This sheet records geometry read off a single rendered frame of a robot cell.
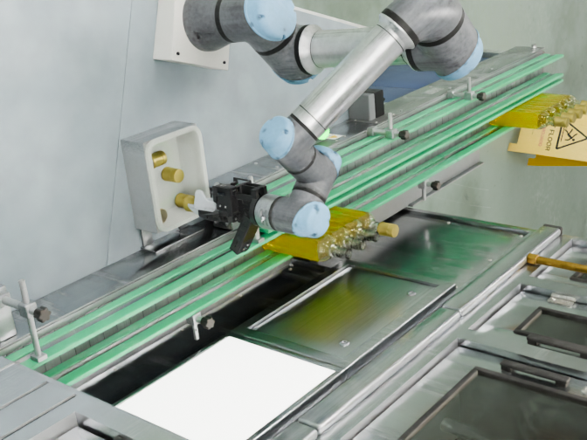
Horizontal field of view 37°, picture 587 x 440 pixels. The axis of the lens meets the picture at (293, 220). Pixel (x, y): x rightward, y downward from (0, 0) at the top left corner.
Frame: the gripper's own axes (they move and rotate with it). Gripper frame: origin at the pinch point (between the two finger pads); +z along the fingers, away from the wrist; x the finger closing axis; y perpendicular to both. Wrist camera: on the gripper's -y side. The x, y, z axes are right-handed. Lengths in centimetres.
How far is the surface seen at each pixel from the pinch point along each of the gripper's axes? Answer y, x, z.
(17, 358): -15, 51, 1
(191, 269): -14.0, 4.7, 0.1
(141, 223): -4.9, 5.8, 14.5
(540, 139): -80, -348, 73
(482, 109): -8, -136, 0
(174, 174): 5.4, -3.0, 10.5
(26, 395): 3, 75, -42
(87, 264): -10.2, 20.8, 16.9
